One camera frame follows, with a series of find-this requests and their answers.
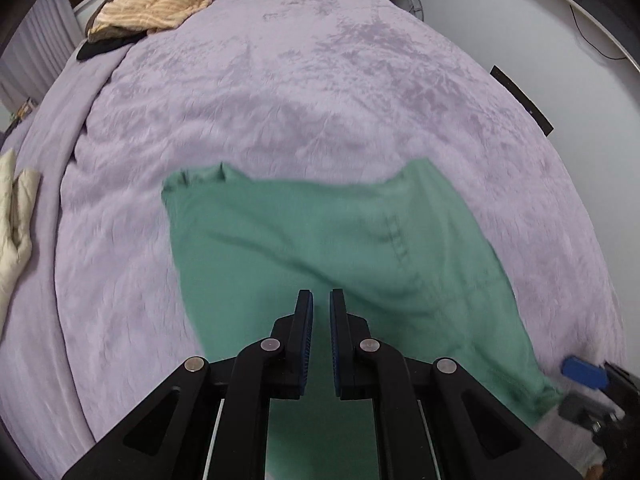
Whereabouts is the orange striped cloth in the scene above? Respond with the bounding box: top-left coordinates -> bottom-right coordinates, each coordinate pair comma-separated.
87,0 -> 230,44

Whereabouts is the black cable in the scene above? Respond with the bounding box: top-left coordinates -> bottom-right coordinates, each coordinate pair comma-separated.
570,4 -> 629,61

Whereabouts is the black wire fan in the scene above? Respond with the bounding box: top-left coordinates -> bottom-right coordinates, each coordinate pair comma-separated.
392,0 -> 427,22

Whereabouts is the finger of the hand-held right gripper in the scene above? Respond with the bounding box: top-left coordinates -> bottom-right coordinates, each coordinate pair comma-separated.
561,355 -> 610,392
558,393 -> 603,429

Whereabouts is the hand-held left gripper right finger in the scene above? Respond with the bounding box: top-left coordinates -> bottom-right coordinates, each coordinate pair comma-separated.
328,288 -> 583,480

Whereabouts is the black flat strip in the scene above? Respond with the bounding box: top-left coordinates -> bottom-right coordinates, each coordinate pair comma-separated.
490,65 -> 555,137

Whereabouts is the purple plush blanket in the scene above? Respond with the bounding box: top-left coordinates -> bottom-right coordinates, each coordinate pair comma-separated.
0,0 -> 628,480

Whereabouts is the cream quilted cloth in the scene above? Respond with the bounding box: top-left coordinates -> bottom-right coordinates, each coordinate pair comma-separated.
0,149 -> 43,322

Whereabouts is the black cloth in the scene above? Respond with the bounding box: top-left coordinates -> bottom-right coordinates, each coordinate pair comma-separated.
76,32 -> 145,63

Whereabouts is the green shirt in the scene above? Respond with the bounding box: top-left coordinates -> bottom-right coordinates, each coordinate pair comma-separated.
161,157 -> 563,480

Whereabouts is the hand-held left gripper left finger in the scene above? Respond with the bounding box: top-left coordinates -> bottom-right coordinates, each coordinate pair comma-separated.
61,289 -> 315,480

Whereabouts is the grey curtain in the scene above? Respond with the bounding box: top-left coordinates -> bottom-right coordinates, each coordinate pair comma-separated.
0,0 -> 82,111

